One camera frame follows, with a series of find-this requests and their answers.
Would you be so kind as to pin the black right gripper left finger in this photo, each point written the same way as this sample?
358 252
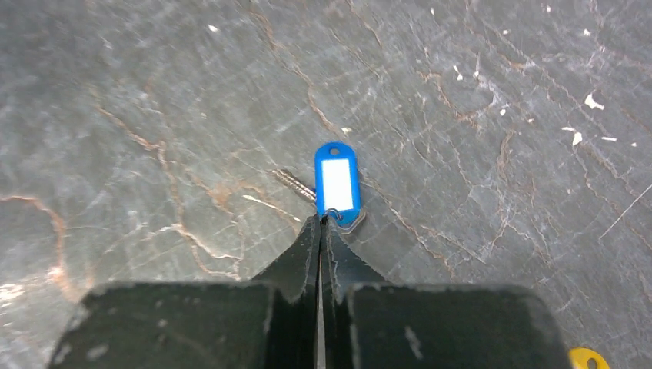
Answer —
269 321

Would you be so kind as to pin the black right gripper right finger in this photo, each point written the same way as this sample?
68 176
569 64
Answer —
372 323

